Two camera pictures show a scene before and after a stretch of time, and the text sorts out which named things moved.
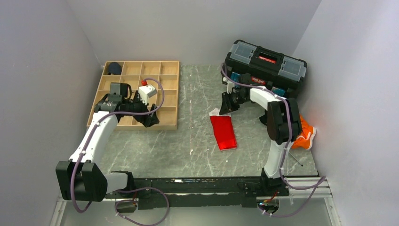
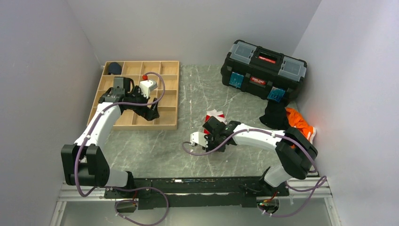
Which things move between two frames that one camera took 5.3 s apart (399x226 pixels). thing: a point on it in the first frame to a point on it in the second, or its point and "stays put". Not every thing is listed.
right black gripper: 226,106 to 208,138
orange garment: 305,140 stays put
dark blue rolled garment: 115,68 stays put
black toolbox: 282,74 stays put
